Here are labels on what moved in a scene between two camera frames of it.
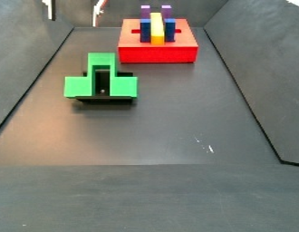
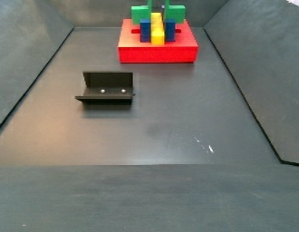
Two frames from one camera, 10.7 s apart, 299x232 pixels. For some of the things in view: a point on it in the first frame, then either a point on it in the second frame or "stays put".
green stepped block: [79, 86] to [172, 13]
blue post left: [145, 30] stays put
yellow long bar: [157, 30] stays put
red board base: [180, 51] stays put
